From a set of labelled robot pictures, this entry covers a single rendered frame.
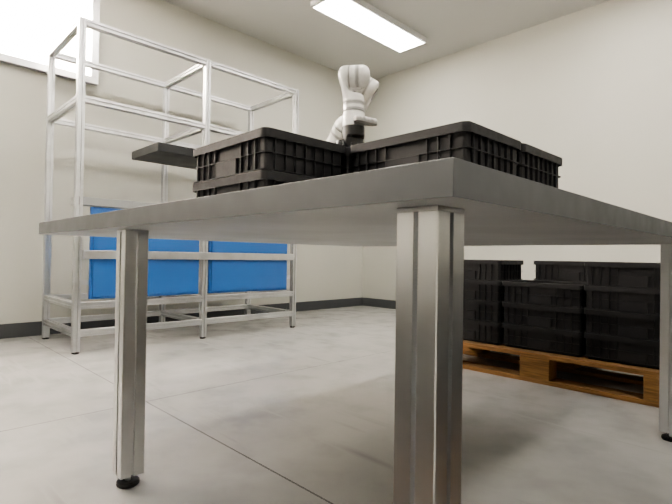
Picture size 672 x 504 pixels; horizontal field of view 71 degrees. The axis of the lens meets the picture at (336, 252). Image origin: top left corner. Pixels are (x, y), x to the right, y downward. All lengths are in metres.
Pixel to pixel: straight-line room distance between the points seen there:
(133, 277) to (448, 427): 0.93
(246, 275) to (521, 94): 3.08
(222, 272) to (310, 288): 1.88
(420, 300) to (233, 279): 3.11
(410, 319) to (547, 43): 4.61
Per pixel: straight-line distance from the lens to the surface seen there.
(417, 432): 0.60
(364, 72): 1.62
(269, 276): 3.82
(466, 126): 1.21
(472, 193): 0.52
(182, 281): 3.43
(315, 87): 5.61
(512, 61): 5.17
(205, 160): 1.52
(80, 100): 3.30
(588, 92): 4.79
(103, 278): 3.23
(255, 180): 1.27
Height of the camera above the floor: 0.60
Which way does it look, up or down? 1 degrees up
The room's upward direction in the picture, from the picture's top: 1 degrees clockwise
